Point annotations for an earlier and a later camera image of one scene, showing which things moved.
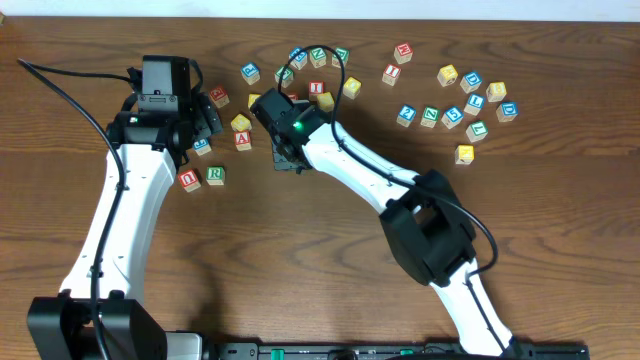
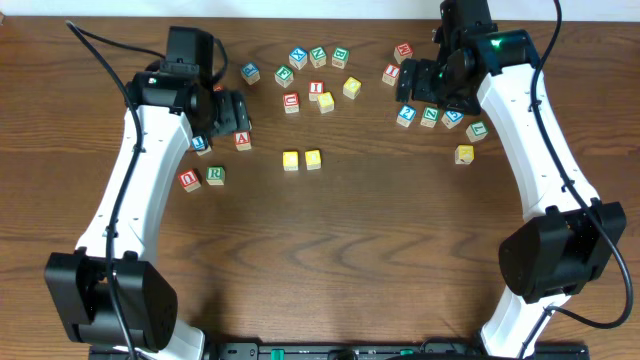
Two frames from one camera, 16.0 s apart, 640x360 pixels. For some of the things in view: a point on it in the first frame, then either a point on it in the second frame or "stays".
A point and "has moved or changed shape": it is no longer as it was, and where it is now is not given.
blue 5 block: [452, 117] stays
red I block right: [391, 74] stays
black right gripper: [286, 159] → [411, 80]
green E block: [287, 78] stays
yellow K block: [464, 154] stays
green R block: [215, 175] stays
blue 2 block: [405, 115] stays
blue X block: [300, 60] stays
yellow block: [251, 98] → [351, 87]
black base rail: [518, 350] stays
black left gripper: [208, 118] → [236, 112]
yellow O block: [352, 87] has moved or changed shape
